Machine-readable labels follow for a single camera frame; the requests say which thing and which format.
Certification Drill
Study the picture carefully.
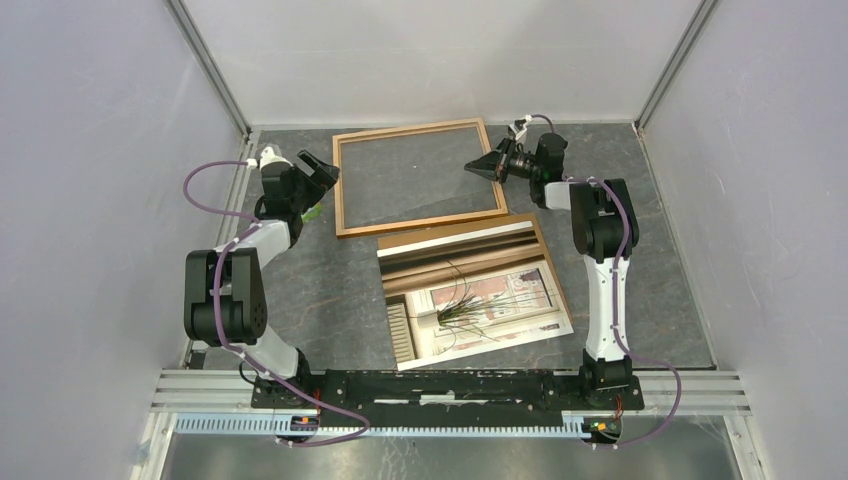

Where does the clear acrylic glazing sheet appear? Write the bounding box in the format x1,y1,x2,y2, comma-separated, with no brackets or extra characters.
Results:
340,125,503,230

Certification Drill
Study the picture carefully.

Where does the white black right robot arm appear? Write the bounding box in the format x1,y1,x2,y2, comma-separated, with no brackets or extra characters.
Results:
464,133,639,408

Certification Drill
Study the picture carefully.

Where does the glossy plant photo print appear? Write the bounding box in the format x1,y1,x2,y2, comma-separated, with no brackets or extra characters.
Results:
377,214,573,371

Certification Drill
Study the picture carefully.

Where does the aluminium toothed rail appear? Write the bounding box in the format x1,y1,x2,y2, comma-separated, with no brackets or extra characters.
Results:
174,413,620,440

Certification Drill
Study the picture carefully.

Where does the wooden picture frame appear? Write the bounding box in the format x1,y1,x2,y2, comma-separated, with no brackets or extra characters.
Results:
331,117,510,239

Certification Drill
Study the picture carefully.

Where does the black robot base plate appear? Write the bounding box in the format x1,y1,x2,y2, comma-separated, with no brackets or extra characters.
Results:
250,368,645,429

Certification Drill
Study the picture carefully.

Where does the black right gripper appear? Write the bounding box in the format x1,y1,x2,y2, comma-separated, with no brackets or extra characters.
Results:
464,137,541,184

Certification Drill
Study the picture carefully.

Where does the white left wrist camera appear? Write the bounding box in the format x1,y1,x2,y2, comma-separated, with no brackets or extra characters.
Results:
246,146,293,175

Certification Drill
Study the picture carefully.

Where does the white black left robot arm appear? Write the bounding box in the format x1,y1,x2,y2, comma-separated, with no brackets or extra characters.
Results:
184,147,340,408

